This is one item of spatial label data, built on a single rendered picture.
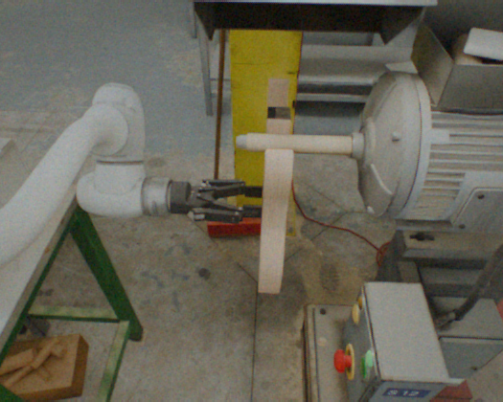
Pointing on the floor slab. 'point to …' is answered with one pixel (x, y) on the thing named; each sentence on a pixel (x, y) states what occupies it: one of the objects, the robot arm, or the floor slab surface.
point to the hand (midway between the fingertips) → (262, 201)
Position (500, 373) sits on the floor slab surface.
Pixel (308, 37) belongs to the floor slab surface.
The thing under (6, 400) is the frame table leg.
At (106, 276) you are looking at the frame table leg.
